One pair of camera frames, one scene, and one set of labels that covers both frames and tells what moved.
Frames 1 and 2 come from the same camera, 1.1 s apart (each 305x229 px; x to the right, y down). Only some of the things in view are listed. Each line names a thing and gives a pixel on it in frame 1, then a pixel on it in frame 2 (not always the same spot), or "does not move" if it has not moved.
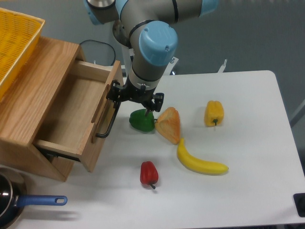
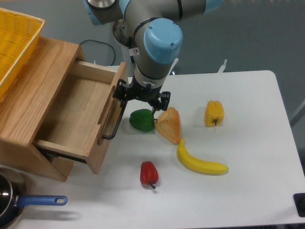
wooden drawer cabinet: x=25 y=105 does not move
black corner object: x=299 y=200 does not move
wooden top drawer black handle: x=106 y=130 -> x=116 y=122
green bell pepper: x=140 y=121 does not move
